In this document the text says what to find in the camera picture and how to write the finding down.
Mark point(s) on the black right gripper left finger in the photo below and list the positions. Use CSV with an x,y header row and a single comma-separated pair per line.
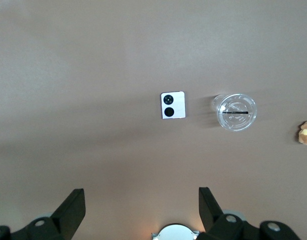
x,y
68,215

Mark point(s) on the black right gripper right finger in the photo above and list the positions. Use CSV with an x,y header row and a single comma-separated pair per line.
x,y
213,215

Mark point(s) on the lilac folding phone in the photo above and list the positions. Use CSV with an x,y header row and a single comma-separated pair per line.
x,y
177,105

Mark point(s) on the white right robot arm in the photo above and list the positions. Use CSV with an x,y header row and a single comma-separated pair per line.
x,y
176,232

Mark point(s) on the clear plastic cup with lid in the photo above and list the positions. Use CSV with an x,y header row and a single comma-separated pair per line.
x,y
237,120

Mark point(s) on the black straw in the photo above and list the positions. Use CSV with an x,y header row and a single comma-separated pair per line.
x,y
234,113

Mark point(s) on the brown plush toy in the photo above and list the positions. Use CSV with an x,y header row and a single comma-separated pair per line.
x,y
306,132

